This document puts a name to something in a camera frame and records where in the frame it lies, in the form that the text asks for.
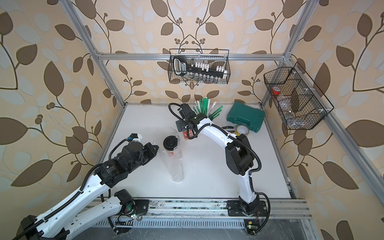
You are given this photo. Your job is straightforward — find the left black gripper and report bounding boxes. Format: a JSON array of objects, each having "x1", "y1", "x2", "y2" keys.
[{"x1": 126, "y1": 142, "x2": 159, "y2": 175}]

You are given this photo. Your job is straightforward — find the red paper cup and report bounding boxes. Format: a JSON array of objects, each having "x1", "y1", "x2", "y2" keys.
[
  {"x1": 183, "y1": 128, "x2": 194, "y2": 140},
  {"x1": 163, "y1": 136, "x2": 179, "y2": 157}
]

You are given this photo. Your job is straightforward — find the clear plastic carrier bag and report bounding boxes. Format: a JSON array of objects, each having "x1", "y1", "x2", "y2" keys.
[{"x1": 154, "y1": 127, "x2": 185, "y2": 183}]

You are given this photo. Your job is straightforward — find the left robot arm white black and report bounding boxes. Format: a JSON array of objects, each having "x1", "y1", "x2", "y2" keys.
[{"x1": 15, "y1": 134, "x2": 159, "y2": 240}]

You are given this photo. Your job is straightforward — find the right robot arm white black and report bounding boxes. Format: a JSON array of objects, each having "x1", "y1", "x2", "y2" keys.
[{"x1": 168, "y1": 103, "x2": 271, "y2": 236}]

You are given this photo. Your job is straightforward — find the green white wrapped straws bundle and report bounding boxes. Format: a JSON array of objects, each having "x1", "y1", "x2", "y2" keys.
[{"x1": 193, "y1": 98, "x2": 223, "y2": 121}]

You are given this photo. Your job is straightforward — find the orange black pliers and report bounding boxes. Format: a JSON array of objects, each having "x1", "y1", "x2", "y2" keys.
[{"x1": 222, "y1": 126, "x2": 235, "y2": 133}]

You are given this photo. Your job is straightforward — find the black socket wrench set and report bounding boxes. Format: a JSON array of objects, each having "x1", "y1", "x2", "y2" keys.
[{"x1": 170, "y1": 55, "x2": 230, "y2": 79}]

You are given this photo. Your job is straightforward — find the yellow tape roll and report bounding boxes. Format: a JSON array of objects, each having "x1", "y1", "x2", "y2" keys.
[{"x1": 235, "y1": 125, "x2": 250, "y2": 136}]

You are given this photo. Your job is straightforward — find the green plastic tool case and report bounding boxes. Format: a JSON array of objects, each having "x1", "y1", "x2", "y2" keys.
[{"x1": 227, "y1": 102, "x2": 266, "y2": 133}]

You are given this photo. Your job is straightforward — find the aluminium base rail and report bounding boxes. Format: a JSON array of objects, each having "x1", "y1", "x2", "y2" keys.
[{"x1": 133, "y1": 198, "x2": 313, "y2": 220}]

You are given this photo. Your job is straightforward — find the black wire basket rear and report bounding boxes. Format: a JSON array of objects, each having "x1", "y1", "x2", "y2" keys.
[{"x1": 168, "y1": 48, "x2": 231, "y2": 85}]

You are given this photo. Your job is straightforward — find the black wire basket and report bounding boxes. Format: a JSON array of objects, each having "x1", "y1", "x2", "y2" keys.
[
  {"x1": 168, "y1": 48, "x2": 231, "y2": 85},
  {"x1": 264, "y1": 63, "x2": 334, "y2": 130}
]

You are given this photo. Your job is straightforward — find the black wire basket right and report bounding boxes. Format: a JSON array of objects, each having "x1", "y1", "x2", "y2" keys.
[{"x1": 264, "y1": 63, "x2": 334, "y2": 130}]

